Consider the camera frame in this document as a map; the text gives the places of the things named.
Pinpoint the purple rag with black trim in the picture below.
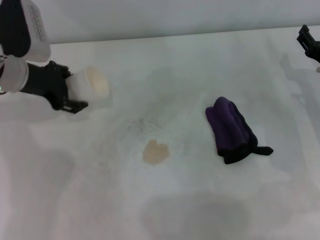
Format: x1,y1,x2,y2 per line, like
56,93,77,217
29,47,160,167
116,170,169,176
205,96,274,165

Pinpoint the white paper cup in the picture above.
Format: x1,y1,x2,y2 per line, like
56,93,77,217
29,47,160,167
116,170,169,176
66,65,114,110

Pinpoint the brown water stain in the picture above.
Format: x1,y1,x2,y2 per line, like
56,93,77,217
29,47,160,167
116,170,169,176
142,139,171,167

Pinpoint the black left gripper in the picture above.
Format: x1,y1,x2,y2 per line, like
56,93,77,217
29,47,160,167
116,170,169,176
20,60,89,115

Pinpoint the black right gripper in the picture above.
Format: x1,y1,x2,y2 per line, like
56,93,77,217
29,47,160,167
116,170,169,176
296,24,320,64

